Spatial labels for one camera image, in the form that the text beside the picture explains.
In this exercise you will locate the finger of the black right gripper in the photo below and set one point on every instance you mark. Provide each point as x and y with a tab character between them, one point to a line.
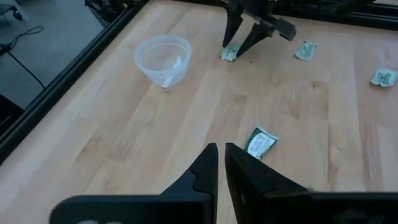
259	32
232	26

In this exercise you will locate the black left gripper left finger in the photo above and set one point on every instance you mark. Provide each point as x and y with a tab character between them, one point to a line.
192	199

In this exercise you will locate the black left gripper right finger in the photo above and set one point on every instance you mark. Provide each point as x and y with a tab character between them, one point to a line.
255	193

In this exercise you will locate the clear bowl with white label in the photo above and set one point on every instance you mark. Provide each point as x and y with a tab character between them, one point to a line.
149	62

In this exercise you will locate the black tower box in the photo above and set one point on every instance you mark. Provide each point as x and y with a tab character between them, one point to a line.
7	113

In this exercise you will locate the grey floor equipment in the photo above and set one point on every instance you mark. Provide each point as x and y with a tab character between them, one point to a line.
9	7

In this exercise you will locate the black aluminium table frame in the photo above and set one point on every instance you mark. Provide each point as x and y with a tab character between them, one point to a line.
62	81

